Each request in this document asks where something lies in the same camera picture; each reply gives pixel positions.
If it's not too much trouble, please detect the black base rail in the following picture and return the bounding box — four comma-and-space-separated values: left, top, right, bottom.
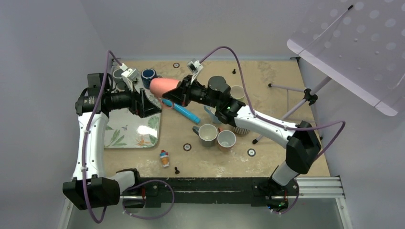
121, 177, 298, 210

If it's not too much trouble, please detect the floral serving tray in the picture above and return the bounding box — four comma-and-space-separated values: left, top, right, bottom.
104, 101, 162, 149

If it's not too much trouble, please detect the navy blue mug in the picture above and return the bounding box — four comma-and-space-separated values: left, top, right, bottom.
141, 68, 158, 90

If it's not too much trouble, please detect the light blue mug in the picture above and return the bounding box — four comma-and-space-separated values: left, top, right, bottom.
204, 105, 222, 124

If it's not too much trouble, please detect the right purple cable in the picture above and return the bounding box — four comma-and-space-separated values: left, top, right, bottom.
198, 46, 346, 216

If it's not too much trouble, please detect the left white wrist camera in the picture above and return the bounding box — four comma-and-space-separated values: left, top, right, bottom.
120, 63, 140, 91

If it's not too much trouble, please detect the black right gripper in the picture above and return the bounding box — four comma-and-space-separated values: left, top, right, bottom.
164, 74, 221, 109

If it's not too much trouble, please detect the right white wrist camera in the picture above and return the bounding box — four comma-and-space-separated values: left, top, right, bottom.
186, 59, 203, 75

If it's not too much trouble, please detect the perforated white lamp panel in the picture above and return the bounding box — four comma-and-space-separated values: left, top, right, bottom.
287, 0, 405, 116

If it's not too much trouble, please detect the striped ribbed mug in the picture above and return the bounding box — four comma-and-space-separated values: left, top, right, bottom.
232, 127, 250, 135

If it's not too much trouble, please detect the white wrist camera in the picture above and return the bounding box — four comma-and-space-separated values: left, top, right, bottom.
186, 59, 203, 75
120, 63, 140, 91

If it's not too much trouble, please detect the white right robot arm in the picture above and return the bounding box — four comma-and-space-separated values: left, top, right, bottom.
151, 75, 321, 194

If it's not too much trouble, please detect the light green mug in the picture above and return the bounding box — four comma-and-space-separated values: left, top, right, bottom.
230, 85, 245, 102

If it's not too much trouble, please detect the ice cream cone toy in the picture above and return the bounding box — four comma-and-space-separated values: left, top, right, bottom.
160, 150, 170, 167

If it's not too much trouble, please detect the grey-blue mug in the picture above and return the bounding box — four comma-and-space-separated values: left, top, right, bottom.
192, 124, 218, 148

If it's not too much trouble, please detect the blue plastic flashlight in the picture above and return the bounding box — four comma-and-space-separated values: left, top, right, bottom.
162, 99, 201, 124

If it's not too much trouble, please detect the dark grey-green mug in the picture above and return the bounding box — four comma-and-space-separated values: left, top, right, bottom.
112, 68, 123, 84

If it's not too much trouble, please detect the pink mug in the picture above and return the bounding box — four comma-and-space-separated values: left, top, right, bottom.
149, 78, 180, 109

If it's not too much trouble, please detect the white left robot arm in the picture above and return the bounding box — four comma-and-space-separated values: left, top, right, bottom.
63, 73, 161, 210

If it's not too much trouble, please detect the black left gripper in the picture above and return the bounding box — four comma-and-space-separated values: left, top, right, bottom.
106, 81, 161, 118

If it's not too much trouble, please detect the orange mug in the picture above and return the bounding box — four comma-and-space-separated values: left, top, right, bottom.
217, 130, 236, 152

